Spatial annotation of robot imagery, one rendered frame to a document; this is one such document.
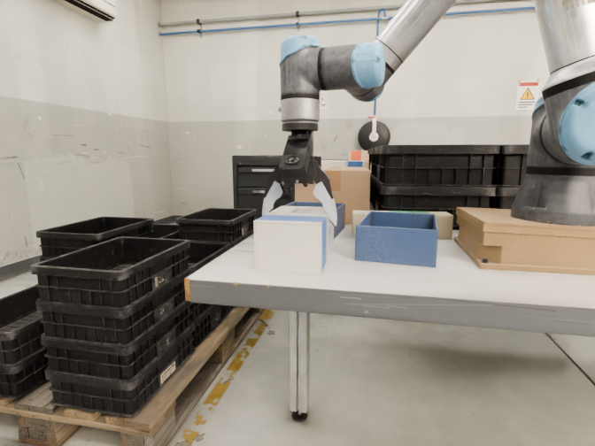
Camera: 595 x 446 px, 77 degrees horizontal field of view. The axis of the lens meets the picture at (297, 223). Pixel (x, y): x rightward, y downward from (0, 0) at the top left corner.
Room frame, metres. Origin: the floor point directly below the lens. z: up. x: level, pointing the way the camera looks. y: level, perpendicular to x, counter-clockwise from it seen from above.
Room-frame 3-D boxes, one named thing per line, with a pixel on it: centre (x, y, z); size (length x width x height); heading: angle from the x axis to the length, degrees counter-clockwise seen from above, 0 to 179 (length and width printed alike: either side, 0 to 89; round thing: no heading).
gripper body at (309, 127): (0.76, -0.01, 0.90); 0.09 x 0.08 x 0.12; 168
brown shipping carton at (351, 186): (1.24, -0.12, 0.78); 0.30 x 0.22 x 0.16; 173
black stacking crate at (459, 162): (1.19, -0.40, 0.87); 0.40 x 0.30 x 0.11; 172
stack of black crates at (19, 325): (1.26, 0.97, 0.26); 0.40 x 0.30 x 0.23; 168
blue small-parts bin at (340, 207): (0.97, -0.03, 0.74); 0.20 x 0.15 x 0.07; 164
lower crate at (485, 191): (1.19, -0.40, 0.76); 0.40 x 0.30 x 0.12; 172
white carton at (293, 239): (0.73, 0.00, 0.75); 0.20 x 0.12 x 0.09; 168
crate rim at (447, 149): (1.19, -0.40, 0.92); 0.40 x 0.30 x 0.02; 172
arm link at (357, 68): (0.73, -0.11, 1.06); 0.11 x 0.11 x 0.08; 70
